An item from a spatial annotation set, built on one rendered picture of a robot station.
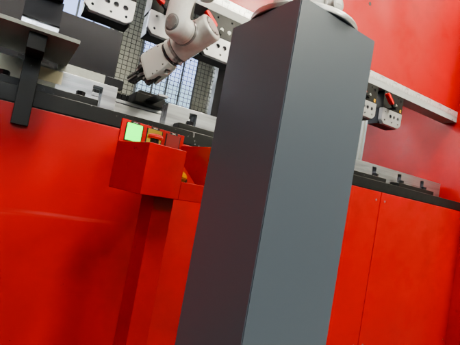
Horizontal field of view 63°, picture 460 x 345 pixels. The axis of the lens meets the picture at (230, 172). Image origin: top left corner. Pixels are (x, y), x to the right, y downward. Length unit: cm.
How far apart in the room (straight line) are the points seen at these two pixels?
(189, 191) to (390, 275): 126
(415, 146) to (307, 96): 210
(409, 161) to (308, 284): 209
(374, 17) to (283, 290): 166
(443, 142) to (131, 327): 207
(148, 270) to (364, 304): 115
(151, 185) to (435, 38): 192
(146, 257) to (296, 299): 47
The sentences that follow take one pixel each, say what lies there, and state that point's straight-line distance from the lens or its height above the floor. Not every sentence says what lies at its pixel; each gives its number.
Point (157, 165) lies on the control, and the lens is 88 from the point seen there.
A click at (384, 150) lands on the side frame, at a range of 278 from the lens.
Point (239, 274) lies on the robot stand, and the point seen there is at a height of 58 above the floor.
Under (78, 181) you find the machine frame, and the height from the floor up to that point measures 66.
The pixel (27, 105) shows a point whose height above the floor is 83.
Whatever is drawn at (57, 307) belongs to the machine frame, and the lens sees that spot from 120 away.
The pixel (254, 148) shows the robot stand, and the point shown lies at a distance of 57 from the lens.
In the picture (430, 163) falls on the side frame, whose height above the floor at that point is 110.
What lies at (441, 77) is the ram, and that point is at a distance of 245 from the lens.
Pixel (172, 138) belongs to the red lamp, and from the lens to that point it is 108.
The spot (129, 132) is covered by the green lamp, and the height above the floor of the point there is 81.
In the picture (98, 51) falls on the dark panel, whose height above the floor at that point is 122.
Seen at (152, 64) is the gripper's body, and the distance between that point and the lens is 123.
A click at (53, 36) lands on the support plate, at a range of 104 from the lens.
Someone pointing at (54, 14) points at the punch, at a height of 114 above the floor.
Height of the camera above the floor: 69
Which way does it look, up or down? 3 degrees up
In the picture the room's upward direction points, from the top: 10 degrees clockwise
